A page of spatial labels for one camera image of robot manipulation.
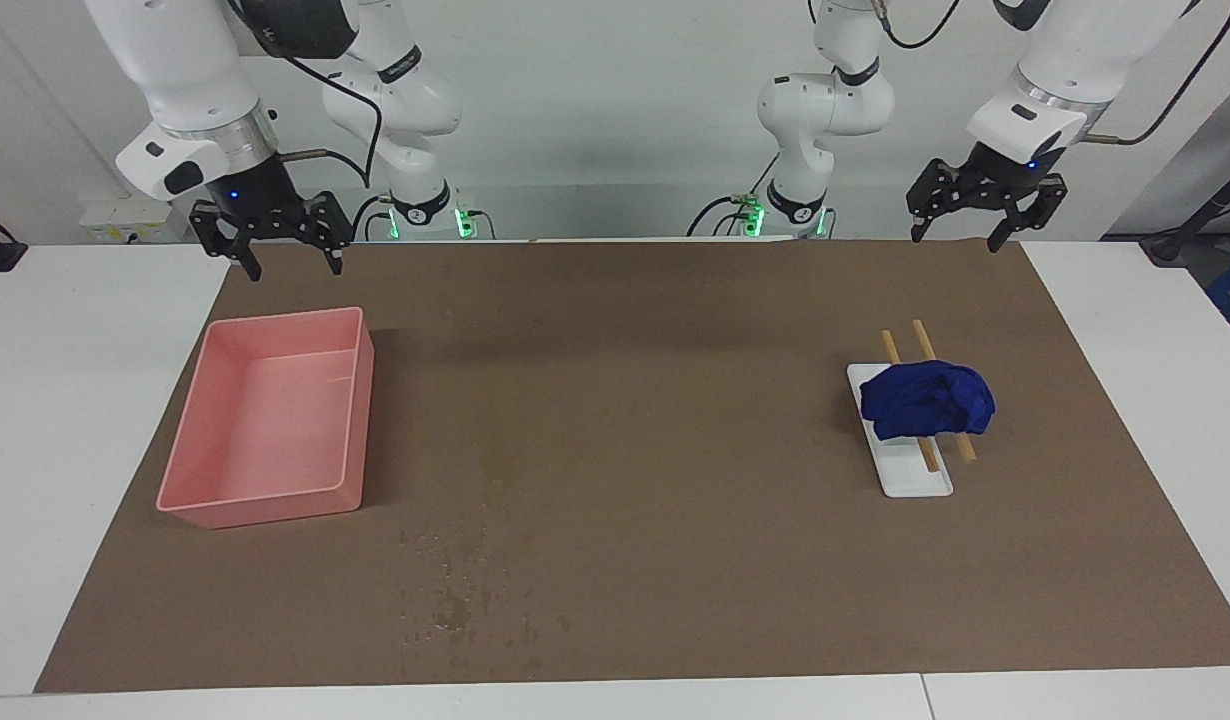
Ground white rack base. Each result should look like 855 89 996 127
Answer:
846 362 955 499

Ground black stand leg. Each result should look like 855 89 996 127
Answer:
1139 158 1230 267

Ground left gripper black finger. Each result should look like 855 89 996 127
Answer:
986 173 1069 254
905 158 978 245

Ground brown table mat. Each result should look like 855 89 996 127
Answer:
33 238 1230 695

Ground black left base cable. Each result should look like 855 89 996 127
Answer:
686 152 782 239

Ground white wall socket box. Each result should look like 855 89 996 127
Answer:
79 196 192 244

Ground water spill droplets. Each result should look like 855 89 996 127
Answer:
393 465 578 673

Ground black base cable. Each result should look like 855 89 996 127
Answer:
686 152 782 239
350 193 394 242

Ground pink plastic bin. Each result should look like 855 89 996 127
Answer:
155 306 376 530

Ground blue towel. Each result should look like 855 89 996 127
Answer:
859 360 997 442

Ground wooden rod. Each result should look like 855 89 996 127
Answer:
881 330 943 475
911 319 979 465

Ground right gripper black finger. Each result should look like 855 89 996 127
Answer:
297 190 355 277
189 200 265 284

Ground black right base cable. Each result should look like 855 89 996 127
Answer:
350 193 394 242

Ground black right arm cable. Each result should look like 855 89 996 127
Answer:
273 50 388 191

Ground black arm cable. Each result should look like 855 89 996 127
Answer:
1083 0 1230 148
273 50 388 191

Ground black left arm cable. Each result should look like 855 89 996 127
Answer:
1083 0 1230 148

